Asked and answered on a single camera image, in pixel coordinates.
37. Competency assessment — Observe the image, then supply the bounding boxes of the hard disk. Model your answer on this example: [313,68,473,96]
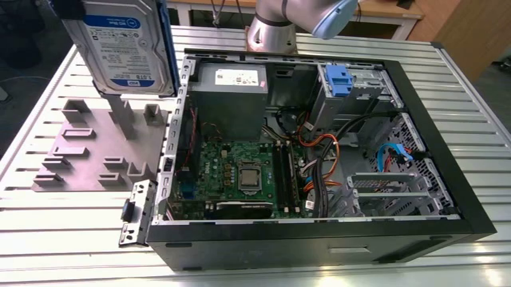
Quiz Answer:
[58,0,180,98]

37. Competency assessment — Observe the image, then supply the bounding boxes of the blue wire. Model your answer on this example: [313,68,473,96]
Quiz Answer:
[376,142,414,173]

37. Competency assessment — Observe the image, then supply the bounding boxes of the metal disk bay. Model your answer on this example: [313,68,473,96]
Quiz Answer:
[345,172,458,218]

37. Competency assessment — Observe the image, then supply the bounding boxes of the grey parts rack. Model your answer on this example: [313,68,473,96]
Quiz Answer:
[30,94,172,194]

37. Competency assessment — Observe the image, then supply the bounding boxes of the grey power supply unit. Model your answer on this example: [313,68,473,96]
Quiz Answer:
[185,62,269,142]

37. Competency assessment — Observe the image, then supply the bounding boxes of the green motherboard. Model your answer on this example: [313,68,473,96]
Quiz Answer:
[169,140,318,221]

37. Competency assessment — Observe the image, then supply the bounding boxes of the blue VGA port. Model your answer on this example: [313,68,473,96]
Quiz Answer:
[120,199,136,222]

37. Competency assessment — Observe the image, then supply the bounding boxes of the blue drive latch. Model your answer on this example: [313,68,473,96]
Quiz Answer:
[325,64,354,98]

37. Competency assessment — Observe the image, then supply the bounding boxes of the silver CPU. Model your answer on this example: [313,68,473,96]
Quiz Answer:
[238,169,262,190]

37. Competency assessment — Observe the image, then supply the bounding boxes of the metal drive cage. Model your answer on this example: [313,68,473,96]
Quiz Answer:
[309,62,402,134]

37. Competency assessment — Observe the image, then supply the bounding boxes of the CPU socket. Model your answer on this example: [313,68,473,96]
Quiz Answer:
[233,160,266,197]

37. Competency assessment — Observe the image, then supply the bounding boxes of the black graphics card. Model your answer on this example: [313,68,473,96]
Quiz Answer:
[202,200,274,219]

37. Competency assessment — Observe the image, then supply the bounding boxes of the RAM stick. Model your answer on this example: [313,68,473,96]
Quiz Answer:
[282,141,301,212]

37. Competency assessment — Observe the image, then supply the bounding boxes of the wooden desk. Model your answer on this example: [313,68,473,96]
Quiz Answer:
[158,0,424,41]

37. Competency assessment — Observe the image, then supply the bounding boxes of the black PC case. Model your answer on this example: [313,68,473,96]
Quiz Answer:
[145,47,497,271]

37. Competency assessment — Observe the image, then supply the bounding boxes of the wooden cabinet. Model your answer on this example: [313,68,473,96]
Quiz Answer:
[410,0,511,81]

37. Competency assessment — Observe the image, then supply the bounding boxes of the thin red wire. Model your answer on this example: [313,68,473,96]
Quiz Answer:
[188,106,200,154]

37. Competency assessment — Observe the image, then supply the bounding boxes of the metal rear bracket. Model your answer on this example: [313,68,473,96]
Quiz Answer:
[118,179,160,248]

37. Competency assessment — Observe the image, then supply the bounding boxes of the orange wire bundle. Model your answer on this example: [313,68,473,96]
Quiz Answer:
[297,133,342,192]

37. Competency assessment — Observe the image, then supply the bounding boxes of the black cable bundle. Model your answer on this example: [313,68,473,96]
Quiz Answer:
[310,111,400,218]

